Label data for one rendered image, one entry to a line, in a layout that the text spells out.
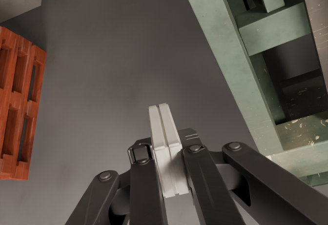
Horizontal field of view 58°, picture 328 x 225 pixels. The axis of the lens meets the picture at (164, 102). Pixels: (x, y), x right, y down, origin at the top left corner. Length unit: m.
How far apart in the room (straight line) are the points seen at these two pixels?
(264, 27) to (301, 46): 1.27
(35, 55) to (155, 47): 1.21
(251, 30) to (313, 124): 0.33
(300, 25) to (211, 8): 0.23
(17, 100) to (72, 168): 0.78
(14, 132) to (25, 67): 0.61
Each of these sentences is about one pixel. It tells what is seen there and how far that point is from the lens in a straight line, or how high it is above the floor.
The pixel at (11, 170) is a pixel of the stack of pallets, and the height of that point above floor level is 0.17.
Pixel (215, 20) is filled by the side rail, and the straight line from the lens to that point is 0.61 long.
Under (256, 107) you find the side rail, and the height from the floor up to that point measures 1.06.
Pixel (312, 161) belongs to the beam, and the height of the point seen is 0.85.
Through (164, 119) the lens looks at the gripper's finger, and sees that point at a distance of 0.18.
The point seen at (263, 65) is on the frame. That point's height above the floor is 0.79.
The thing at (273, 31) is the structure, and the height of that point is 1.12.
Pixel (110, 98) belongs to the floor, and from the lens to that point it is 2.35.
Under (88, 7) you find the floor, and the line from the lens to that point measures 3.03.
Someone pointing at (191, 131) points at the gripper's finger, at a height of 1.58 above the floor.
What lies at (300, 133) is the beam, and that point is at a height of 0.88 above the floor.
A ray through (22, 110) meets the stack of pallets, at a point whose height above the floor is 0.15.
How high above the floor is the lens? 1.74
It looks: 57 degrees down
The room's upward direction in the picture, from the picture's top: 54 degrees counter-clockwise
